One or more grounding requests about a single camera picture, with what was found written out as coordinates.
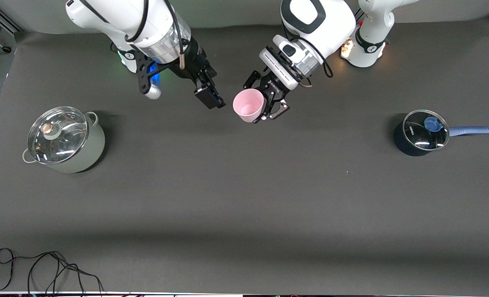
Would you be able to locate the grey-green cooking pot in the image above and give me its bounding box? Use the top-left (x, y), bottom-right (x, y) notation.
top-left (22, 106), bottom-right (106, 174)

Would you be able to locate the dark grey table mat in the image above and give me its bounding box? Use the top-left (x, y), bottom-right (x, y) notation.
top-left (0, 16), bottom-right (489, 294)

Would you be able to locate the glass pot lid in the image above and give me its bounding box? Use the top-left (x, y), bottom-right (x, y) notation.
top-left (27, 106), bottom-right (89, 165)

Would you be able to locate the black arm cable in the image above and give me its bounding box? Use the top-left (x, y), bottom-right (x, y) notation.
top-left (283, 23), bottom-right (334, 80)
top-left (79, 0), bottom-right (187, 70)

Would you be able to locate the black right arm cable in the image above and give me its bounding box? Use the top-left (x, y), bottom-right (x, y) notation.
top-left (79, 0), bottom-right (187, 70)

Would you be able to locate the pink cup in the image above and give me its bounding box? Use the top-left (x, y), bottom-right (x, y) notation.
top-left (233, 89), bottom-right (265, 123)

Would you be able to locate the loose black cable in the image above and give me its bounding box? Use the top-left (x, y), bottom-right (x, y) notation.
top-left (0, 247), bottom-right (104, 295)

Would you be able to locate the dark blue saucepan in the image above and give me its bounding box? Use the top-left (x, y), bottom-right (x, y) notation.
top-left (394, 109), bottom-right (489, 157)

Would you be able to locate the glass saucepan lid blue knob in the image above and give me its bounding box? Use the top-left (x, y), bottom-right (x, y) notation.
top-left (402, 109), bottom-right (450, 151)

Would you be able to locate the black frame rail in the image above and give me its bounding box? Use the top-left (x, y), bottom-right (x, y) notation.
top-left (0, 6), bottom-right (24, 33)

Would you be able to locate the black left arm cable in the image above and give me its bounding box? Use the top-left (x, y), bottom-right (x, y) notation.
top-left (283, 23), bottom-right (334, 80)

